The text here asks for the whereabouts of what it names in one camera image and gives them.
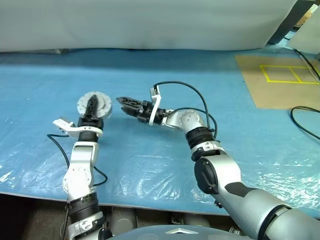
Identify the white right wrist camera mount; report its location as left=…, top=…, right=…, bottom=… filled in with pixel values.
left=149, top=85, right=163, bottom=126

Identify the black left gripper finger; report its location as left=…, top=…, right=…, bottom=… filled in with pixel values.
left=83, top=94, right=103, bottom=119

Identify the black looped table cable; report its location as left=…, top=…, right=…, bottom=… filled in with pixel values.
left=290, top=105, right=320, bottom=141

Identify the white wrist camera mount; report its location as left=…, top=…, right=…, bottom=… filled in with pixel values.
left=149, top=85, right=163, bottom=126
left=51, top=118, right=104, bottom=138

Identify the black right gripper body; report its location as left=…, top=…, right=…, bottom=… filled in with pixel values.
left=136, top=100, right=154, bottom=124

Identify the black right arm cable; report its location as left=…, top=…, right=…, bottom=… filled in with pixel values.
left=152, top=80, right=218, bottom=138

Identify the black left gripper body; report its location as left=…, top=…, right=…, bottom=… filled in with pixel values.
left=77, top=115, right=102, bottom=130

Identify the round silver metal disc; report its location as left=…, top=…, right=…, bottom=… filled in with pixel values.
left=76, top=91, right=113, bottom=118

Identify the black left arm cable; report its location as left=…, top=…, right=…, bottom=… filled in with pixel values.
left=46, top=134, right=108, bottom=188

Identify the grey rounded cylinder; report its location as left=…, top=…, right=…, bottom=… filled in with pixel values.
left=184, top=214, right=213, bottom=227
left=109, top=207, right=137, bottom=230

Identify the yellow tape grid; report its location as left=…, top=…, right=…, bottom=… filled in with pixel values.
left=259, top=64, right=320, bottom=85

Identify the grey robot torso silver emblem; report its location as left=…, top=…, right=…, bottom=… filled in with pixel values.
left=104, top=224, right=251, bottom=240

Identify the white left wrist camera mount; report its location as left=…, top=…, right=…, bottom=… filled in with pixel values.
left=51, top=118, right=104, bottom=138

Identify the brown cardboard box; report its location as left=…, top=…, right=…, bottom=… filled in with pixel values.
left=296, top=4, right=320, bottom=28

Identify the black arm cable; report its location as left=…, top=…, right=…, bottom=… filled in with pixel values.
left=46, top=134, right=108, bottom=188
left=152, top=80, right=218, bottom=138

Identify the white backdrop board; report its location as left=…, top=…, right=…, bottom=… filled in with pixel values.
left=0, top=0, right=300, bottom=52

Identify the white flat panel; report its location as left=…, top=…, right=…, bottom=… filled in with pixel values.
left=286, top=21, right=320, bottom=55

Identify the brown cardboard sheet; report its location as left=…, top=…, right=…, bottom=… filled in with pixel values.
left=234, top=54, right=320, bottom=109

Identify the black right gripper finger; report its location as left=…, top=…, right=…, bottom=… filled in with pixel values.
left=120, top=106, right=141, bottom=119
left=116, top=96, right=145, bottom=110

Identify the thin dark cable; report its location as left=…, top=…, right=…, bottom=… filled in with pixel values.
left=293, top=48, right=320, bottom=83

